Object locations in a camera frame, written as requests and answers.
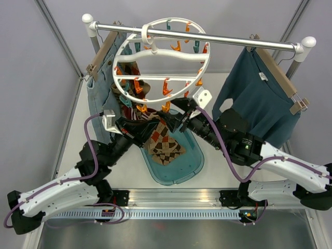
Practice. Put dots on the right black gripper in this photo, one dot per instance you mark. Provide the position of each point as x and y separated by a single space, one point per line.
174 120

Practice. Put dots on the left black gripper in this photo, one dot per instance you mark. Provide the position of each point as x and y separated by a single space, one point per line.
140 130

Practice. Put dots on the teal clip front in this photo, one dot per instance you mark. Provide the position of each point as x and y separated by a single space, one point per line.
127 102

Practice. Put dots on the brown argyle sock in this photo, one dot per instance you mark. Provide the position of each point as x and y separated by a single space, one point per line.
131 90
165 156

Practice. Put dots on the beige orange argyle sock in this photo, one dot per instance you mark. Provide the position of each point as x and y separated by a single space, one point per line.
129 68

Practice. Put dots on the white round clip hanger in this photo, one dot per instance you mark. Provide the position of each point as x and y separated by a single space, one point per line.
172 68

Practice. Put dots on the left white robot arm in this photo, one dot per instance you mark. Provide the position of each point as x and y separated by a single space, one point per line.
84 184

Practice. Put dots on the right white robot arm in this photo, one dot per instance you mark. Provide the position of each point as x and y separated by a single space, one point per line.
266 174

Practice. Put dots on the orange clip right rim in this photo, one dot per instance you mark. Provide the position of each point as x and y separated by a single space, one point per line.
166 107

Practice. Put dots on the orange clip front left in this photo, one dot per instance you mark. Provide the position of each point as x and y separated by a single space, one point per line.
142 107

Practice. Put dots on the left beige clothes hanger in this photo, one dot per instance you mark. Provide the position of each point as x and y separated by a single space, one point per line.
100 53

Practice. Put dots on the beige clothes hanger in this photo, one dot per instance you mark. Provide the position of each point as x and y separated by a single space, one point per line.
283 79
100 53

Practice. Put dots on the right beige clothes hanger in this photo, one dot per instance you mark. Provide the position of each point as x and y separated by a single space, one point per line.
283 79

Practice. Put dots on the blue denim garment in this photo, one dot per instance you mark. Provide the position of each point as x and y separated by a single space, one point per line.
98 91

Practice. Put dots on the teal plastic basin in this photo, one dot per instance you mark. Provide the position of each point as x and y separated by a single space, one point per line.
183 167

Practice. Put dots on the teal long sleeve shirt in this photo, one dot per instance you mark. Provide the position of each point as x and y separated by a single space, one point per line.
258 98

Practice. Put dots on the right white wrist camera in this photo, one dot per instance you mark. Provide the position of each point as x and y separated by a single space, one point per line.
202 97

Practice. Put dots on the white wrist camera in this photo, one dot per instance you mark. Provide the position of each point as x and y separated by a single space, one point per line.
109 121
202 97

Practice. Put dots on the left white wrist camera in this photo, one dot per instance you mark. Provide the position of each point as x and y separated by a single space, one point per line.
109 121

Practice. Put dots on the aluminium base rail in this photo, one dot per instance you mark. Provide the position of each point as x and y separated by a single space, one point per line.
181 197

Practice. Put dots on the white slotted cable duct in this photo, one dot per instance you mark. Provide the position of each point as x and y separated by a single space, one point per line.
197 214

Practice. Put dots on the metal clothes rack rail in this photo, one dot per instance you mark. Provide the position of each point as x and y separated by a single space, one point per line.
300 50

